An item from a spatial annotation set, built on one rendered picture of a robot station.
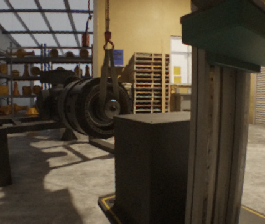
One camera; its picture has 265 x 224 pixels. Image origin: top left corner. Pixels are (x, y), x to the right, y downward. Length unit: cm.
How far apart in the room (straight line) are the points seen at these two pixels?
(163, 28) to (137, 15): 104
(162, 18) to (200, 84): 637
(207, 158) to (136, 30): 608
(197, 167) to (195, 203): 14
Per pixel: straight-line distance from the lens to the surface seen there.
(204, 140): 64
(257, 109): 727
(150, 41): 652
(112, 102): 135
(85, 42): 161
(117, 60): 589
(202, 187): 71
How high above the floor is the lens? 93
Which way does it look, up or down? 5 degrees down
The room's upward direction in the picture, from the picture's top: straight up
